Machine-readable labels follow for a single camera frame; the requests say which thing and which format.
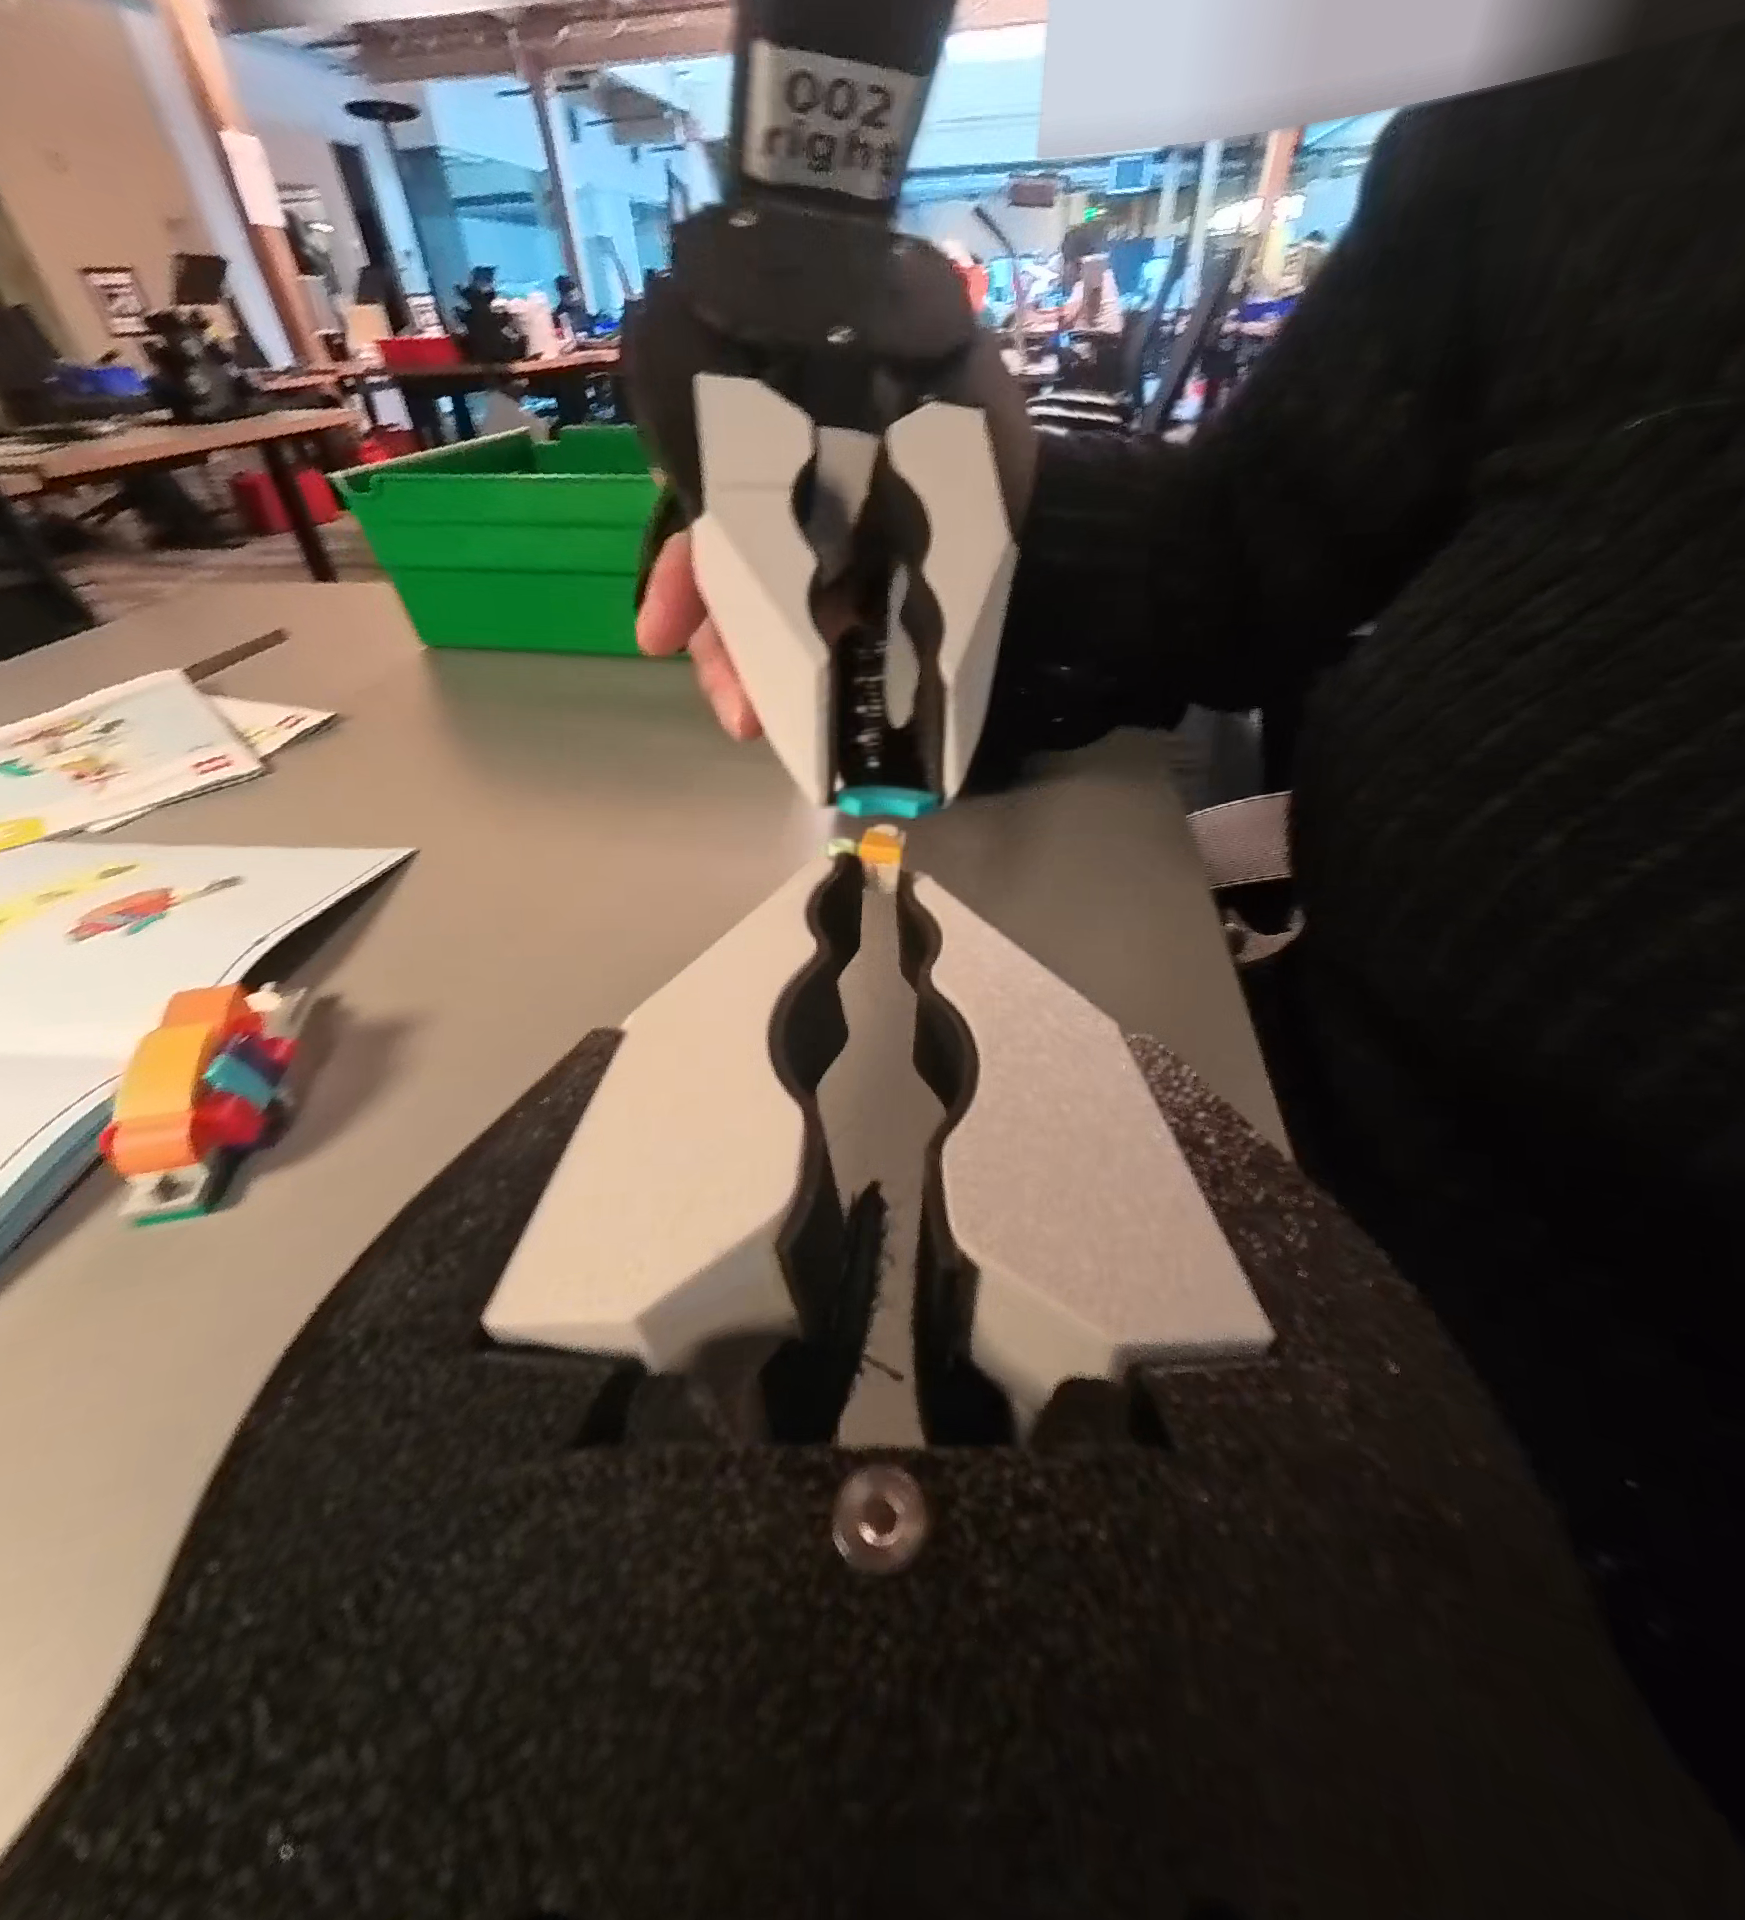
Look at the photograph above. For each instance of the dark flat strip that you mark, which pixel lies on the dark flat strip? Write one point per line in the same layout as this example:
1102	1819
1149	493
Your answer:
237	655

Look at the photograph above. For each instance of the wooden workbench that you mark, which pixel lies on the wooden workbench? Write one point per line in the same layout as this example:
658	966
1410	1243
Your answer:
183	435

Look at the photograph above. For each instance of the small orange green lego assembly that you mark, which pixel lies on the small orange green lego assembly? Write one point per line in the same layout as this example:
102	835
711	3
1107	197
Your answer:
879	852

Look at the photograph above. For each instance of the open lego instruction booklet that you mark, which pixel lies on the open lego instruction booklet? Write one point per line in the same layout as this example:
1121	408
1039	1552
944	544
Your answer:
32	960

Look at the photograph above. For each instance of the colourful lego build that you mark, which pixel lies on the colourful lego build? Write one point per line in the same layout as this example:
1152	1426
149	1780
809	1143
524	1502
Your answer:
190	1094

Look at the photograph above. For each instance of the teal curved lego piece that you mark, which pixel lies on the teal curved lego piece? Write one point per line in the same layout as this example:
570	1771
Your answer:
888	800

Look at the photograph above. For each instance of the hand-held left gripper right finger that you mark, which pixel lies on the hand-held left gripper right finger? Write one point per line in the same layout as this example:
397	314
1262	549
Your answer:
1112	1199

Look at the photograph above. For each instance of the small lego instruction booklet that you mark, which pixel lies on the small lego instruction booklet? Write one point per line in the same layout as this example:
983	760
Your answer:
63	757
288	728

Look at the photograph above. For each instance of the person's right forearm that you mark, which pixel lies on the person's right forearm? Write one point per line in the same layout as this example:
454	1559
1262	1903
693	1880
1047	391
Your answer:
1158	570

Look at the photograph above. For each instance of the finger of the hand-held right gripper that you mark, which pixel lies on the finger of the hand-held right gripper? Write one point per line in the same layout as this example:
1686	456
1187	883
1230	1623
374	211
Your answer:
753	570
969	556

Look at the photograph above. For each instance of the green plastic bin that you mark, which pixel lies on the green plastic bin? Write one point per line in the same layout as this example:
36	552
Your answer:
510	556

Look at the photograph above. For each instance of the person's right hand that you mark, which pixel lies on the person's right hand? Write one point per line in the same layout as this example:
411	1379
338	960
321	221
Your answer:
677	616

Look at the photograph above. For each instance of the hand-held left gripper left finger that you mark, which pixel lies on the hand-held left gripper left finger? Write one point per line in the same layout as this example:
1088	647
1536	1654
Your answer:
662	1184

